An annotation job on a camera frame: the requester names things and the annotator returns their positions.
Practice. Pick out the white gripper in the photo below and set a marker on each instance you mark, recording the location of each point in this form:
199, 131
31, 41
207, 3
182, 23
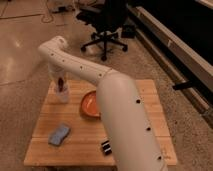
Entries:
57, 72

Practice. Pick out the red pepper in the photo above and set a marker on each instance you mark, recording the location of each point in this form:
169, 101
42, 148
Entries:
60, 84

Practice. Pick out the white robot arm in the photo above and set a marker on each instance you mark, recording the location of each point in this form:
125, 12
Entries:
126, 122

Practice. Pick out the white ceramic cup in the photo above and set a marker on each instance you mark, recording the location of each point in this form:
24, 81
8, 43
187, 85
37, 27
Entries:
63, 95

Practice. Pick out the orange bowl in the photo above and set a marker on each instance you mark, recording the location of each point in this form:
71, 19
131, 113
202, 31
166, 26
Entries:
89, 105

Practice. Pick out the wooden table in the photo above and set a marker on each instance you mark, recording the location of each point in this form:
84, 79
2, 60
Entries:
82, 147

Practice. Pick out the blue sponge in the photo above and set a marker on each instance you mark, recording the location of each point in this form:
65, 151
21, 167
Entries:
57, 137

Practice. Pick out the black office chair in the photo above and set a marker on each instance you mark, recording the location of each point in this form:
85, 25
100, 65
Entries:
106, 18

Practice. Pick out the black white striped box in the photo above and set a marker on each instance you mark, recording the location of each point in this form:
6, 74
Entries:
106, 148

